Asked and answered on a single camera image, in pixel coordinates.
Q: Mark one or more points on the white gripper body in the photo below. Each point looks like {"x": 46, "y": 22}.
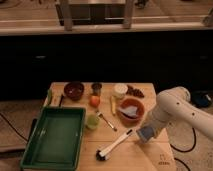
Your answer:
{"x": 154, "y": 123}

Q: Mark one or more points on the blue sponge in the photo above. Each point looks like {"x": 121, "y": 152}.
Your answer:
{"x": 145, "y": 134}

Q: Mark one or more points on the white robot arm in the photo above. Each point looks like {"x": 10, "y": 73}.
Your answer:
{"x": 170, "y": 103}

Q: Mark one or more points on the green plastic tray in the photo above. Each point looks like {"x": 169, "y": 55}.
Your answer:
{"x": 55, "y": 142}

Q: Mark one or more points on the grey cloth in bowl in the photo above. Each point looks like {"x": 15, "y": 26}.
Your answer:
{"x": 130, "y": 111}

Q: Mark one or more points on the orange bowl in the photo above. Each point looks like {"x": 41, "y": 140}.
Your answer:
{"x": 127, "y": 121}

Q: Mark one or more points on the brown grape bunch toy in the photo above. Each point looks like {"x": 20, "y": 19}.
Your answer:
{"x": 134, "y": 92}

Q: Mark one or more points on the dark blue floor object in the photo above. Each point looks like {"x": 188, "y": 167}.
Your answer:
{"x": 201, "y": 99}

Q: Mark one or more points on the white round container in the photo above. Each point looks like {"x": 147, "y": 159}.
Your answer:
{"x": 120, "y": 90}

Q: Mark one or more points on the yellow banana toy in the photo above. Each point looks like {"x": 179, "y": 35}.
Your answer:
{"x": 113, "y": 105}

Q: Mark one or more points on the metal fork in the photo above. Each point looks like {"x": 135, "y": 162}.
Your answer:
{"x": 99, "y": 114}

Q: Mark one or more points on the green plastic cup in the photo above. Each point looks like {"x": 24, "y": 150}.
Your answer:
{"x": 92, "y": 122}

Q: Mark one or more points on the orange fruit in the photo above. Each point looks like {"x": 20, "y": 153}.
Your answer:
{"x": 94, "y": 101}

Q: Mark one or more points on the white dish brush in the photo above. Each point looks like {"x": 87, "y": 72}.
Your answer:
{"x": 101, "y": 155}

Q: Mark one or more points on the small metal cup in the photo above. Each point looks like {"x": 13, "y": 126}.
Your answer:
{"x": 96, "y": 88}

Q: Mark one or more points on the dark red bowl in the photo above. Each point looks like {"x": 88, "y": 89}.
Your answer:
{"x": 74, "y": 90}

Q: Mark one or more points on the green vegetable toy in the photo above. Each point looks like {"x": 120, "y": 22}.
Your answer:
{"x": 49, "y": 97}

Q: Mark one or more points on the wooden stool legs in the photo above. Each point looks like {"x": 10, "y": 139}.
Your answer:
{"x": 94, "y": 12}

